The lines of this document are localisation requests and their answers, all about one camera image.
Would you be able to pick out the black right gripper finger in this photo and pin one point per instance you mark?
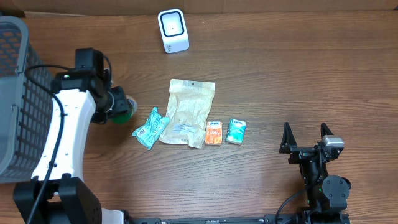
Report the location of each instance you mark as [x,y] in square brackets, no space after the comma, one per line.
[325,130]
[288,141]

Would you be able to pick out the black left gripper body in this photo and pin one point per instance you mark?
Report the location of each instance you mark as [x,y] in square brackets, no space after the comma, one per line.
[121,104]

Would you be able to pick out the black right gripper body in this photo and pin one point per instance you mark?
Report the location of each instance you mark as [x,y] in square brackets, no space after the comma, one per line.
[301,153]

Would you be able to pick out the green capped bottle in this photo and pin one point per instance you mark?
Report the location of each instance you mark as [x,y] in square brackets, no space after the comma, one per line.
[132,108]

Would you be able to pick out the teal snack packet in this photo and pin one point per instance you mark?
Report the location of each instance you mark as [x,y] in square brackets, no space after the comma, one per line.
[149,133]

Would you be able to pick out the teal Kleenex tissue pack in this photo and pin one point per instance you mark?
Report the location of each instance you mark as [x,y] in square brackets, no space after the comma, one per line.
[236,131]

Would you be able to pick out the beige paper pouch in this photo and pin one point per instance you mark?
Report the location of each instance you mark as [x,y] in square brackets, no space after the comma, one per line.
[188,108]

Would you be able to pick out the orange snack packet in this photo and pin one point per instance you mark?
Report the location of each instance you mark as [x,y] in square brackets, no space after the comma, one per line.
[214,133]

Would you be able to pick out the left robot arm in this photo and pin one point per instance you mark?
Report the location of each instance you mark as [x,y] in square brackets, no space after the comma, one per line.
[80,95]

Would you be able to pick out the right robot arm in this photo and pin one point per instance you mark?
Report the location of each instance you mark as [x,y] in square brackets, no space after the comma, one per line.
[326,193]

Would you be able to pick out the white barcode scanner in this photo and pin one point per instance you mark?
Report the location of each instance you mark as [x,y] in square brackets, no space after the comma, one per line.
[173,31]

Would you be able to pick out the grey plastic mesh basket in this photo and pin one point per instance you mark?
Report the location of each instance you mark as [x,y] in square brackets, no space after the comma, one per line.
[26,110]

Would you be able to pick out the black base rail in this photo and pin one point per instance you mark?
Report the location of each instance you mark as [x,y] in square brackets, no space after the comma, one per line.
[266,219]

